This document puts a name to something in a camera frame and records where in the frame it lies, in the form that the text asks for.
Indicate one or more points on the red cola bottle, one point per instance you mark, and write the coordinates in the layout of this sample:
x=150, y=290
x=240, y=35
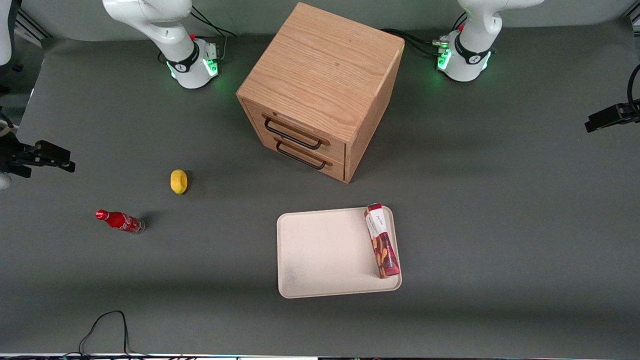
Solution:
x=120, y=220

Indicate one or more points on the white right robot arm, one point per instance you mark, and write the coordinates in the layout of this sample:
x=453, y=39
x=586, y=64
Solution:
x=150, y=15

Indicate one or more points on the yellow lemon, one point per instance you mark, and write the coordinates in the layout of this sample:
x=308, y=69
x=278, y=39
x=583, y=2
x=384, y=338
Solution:
x=178, y=181

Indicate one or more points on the wooden drawer front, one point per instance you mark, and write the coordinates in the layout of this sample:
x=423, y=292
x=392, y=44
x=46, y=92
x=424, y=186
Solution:
x=255, y=112
x=260, y=134

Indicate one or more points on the wooden drawer cabinet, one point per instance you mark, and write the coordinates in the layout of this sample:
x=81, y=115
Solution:
x=325, y=65

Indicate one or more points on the aluminium frame rail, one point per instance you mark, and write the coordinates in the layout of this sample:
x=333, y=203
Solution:
x=32, y=27
x=634, y=18

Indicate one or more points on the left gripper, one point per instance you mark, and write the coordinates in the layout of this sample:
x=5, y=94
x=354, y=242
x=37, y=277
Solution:
x=628, y=111

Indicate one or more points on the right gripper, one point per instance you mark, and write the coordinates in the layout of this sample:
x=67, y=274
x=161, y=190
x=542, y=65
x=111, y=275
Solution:
x=14, y=154

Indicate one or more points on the red cookie box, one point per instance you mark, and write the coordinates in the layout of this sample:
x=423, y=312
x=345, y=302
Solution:
x=382, y=245

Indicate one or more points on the white rectangular tray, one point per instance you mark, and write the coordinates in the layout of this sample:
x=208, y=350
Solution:
x=325, y=255

